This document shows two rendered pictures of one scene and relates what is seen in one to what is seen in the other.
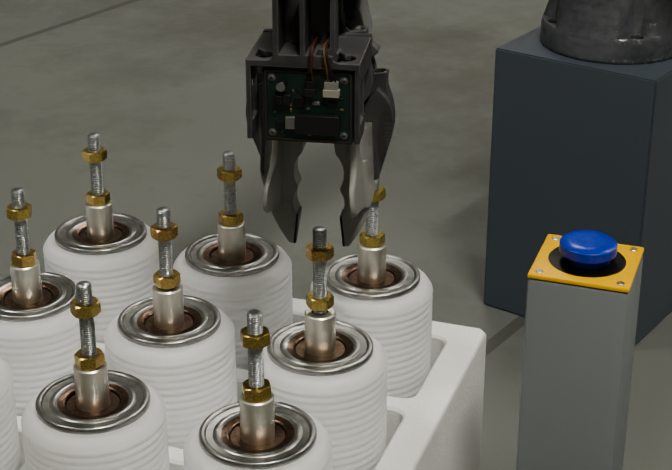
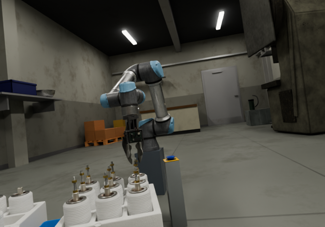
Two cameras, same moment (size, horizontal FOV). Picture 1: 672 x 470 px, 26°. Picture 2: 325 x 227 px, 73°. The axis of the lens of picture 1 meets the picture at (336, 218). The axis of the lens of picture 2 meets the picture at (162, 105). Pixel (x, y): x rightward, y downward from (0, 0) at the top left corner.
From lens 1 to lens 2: 0.42 m
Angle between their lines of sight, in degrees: 38
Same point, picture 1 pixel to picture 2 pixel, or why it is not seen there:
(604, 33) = (149, 147)
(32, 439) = (100, 202)
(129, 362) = not seen: hidden behind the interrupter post
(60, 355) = (92, 197)
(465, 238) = not seen: hidden behind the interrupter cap
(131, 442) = (117, 197)
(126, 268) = (96, 186)
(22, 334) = (86, 194)
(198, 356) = (119, 188)
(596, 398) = (178, 178)
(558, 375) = (172, 177)
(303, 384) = not seen: hidden behind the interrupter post
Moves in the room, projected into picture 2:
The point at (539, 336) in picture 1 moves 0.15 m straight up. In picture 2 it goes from (168, 171) to (164, 139)
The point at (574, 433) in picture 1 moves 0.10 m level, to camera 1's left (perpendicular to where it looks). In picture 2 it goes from (176, 185) to (157, 191)
